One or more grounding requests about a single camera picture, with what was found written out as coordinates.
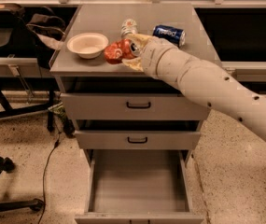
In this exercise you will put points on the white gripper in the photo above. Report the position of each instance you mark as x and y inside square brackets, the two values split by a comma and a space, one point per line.
[155, 57]

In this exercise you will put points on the red coke can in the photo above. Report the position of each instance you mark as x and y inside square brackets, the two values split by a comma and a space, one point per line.
[119, 50]

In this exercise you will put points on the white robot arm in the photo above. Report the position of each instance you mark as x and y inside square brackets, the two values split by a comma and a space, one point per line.
[202, 82]

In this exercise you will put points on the silver white soda can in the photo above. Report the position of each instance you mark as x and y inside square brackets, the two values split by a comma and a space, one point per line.
[129, 26]

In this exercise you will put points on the blue pepsi can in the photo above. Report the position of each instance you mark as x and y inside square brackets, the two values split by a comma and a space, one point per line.
[172, 34]

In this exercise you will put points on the grey top drawer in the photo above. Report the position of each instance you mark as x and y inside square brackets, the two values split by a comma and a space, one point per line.
[131, 107]

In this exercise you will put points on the grey drawer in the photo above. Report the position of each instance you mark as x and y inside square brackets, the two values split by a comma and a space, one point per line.
[131, 107]
[158, 140]
[138, 187]

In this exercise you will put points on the grey drawer cabinet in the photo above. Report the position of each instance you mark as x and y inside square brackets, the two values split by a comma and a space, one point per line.
[76, 75]

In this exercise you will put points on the grey middle drawer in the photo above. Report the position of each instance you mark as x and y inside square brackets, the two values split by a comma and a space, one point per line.
[158, 140]

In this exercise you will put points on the grey bottom drawer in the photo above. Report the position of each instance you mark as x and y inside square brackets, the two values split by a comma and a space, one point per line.
[138, 187]

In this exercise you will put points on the white bowl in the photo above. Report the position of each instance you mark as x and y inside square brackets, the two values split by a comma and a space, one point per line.
[87, 45]

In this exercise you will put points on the dark jacket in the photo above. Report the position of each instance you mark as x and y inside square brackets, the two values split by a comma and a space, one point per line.
[48, 30]

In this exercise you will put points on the green object on floor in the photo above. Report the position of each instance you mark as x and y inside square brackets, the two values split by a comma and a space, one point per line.
[59, 111]

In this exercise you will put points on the black backpack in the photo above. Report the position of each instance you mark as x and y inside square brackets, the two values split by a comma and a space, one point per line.
[10, 14]

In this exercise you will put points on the black table frame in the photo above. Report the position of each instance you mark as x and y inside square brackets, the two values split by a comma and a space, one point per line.
[10, 112]

